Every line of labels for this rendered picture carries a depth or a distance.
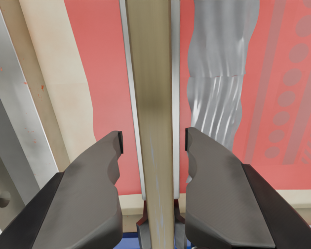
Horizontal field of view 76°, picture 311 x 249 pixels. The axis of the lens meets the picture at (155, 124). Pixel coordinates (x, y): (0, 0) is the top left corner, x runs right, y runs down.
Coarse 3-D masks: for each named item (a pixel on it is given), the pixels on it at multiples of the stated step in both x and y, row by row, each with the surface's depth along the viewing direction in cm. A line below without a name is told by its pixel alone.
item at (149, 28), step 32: (128, 0) 13; (160, 0) 13; (128, 32) 14; (160, 32) 13; (160, 64) 14; (160, 96) 16; (160, 128) 17; (160, 160) 18; (160, 192) 20; (160, 224) 23
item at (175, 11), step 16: (176, 0) 18; (176, 16) 19; (176, 32) 19; (128, 48) 20; (176, 48) 20; (128, 64) 21; (176, 64) 21; (128, 80) 22; (176, 80) 22; (176, 96) 22; (176, 112) 23; (176, 128) 24; (176, 144) 25; (176, 160) 26; (176, 176) 28; (144, 192) 29; (176, 192) 29
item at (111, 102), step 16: (96, 96) 27; (112, 96) 27; (128, 96) 27; (96, 112) 28; (112, 112) 28; (128, 112) 28; (96, 128) 29; (112, 128) 29; (128, 128) 29; (240, 128) 29; (128, 144) 30; (240, 144) 30; (128, 160) 31; (240, 160) 32; (128, 176) 33; (272, 176) 33; (288, 176) 33; (304, 176) 33; (128, 192) 35
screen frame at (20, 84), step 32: (0, 0) 19; (0, 32) 20; (0, 64) 21; (32, 64) 23; (0, 96) 23; (32, 96) 23; (32, 128) 25; (32, 160) 27; (64, 160) 30; (128, 224) 36
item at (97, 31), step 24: (72, 0) 21; (96, 0) 21; (192, 0) 22; (264, 0) 22; (72, 24) 23; (96, 24) 23; (120, 24) 23; (192, 24) 23; (264, 24) 23; (96, 48) 24; (120, 48) 24; (96, 72) 25; (120, 72) 25
